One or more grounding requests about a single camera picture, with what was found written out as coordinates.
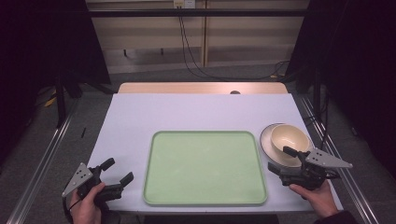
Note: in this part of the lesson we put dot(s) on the wooden table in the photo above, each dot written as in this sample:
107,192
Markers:
186,87

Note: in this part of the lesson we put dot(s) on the black metal stand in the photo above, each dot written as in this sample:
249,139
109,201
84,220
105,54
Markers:
317,93
60,102

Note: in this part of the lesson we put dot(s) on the wooden wall post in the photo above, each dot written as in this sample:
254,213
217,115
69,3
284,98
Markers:
204,37

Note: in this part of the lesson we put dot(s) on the beige bowl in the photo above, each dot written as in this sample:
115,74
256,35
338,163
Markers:
266,144

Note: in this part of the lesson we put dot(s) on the white table mat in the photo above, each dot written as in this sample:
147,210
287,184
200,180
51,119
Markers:
199,112

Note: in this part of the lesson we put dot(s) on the white wall outlet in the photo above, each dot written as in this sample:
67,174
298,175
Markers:
183,3

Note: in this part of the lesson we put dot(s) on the black horizontal bar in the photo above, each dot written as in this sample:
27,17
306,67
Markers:
199,13

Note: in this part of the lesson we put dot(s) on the cream bowl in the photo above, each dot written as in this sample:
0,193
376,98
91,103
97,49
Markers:
288,137

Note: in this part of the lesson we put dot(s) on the black pen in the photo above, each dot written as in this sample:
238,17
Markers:
83,132

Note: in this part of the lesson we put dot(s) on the person's left hand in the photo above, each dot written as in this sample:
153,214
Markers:
85,208

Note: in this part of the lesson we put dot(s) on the light green tray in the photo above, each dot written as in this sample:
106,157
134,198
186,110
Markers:
204,168

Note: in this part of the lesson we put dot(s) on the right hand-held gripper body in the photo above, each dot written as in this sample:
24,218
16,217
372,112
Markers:
325,159

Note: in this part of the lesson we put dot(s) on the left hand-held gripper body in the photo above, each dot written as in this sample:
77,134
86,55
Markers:
81,175

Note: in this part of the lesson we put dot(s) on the dark curtain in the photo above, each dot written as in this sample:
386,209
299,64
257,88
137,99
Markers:
355,62
40,46

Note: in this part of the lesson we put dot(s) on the person's right hand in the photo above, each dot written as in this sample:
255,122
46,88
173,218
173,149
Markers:
319,199

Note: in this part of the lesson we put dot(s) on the metal floor rail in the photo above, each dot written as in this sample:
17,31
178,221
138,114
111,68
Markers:
40,165
342,174

